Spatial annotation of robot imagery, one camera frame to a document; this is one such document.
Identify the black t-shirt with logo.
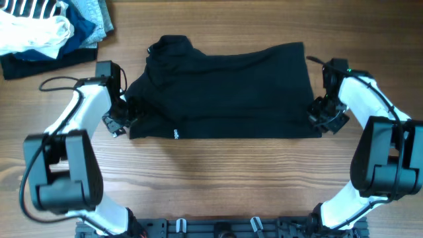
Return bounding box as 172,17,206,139
126,35,321,139

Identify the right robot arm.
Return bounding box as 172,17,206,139
305,66,422,235

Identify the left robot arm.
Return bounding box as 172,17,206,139
19,75,147,237

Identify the navy blue garment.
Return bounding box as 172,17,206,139
14,0,95,61

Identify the black folded garment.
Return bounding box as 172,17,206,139
1,48,98,80

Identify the white garment on pile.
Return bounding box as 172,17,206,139
1,11,74,59

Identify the black white striped garment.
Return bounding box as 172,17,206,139
1,0,69,19

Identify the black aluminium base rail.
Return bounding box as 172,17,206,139
75,217,370,238

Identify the left grey rail clamp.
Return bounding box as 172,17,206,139
175,218,187,233

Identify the grey rail clamp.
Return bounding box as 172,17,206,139
250,216,264,238
175,218,187,233

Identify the right grey rail clamp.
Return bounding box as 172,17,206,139
250,216,264,238

